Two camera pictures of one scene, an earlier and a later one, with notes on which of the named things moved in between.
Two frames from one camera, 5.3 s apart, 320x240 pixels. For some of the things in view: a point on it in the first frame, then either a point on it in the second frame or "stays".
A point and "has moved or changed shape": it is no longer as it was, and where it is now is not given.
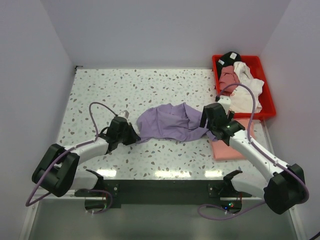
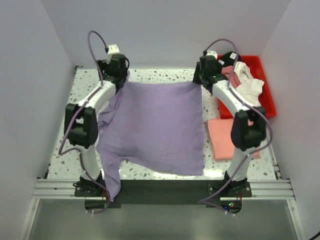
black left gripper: [134, 137] → [104, 66]
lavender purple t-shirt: [167, 122] has moved or changed shape
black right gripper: [203, 119] → [195, 78]
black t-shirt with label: [228, 59] stays
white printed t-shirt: [240, 100] stays
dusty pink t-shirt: [228, 76] stays
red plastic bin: [254, 65] stays
